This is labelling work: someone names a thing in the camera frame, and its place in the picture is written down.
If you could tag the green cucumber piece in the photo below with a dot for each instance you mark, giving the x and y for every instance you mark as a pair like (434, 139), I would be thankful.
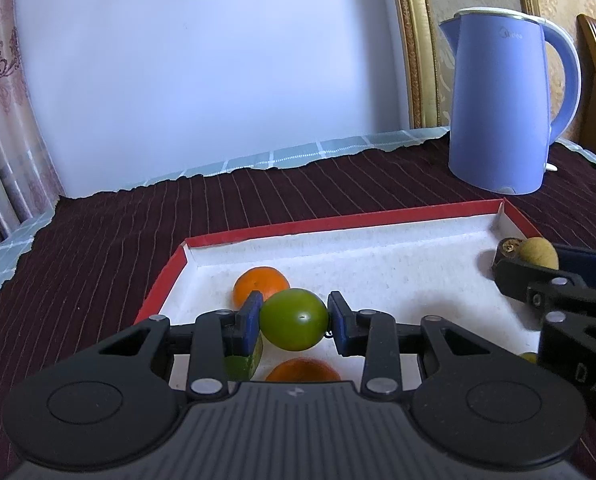
(240, 367)

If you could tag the red cardboard box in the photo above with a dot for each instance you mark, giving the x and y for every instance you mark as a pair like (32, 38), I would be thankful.
(378, 260)

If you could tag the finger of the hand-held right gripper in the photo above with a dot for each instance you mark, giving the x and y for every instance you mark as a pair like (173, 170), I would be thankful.
(585, 265)
(538, 282)

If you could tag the large green tomato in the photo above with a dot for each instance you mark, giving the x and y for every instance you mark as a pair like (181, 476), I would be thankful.
(294, 319)

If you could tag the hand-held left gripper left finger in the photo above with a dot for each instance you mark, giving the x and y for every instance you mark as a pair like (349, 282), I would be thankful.
(252, 321)

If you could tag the pink patterned curtain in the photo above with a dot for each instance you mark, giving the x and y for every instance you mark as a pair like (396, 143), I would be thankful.
(3, 110)

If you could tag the gold wall frame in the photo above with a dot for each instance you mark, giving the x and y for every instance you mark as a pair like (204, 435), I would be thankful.
(418, 45)

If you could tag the small dark sugarcane piece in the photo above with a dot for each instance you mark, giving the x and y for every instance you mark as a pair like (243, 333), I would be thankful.
(508, 250)

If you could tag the tan longan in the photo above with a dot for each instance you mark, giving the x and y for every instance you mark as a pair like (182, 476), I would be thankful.
(539, 255)

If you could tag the blue electric kettle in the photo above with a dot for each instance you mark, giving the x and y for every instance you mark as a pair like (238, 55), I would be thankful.
(498, 105)

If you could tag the white kettle base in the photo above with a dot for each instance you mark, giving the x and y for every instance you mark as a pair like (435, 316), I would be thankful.
(550, 166)

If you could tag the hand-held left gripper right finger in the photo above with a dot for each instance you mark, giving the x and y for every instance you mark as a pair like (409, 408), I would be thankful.
(339, 321)

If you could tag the dark striped cloth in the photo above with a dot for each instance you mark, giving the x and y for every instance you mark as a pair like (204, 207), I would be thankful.
(103, 240)

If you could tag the orange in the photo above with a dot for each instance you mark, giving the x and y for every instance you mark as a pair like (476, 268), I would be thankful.
(255, 282)
(303, 371)

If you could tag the small green tomato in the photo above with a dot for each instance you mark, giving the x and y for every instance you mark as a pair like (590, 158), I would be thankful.
(528, 358)

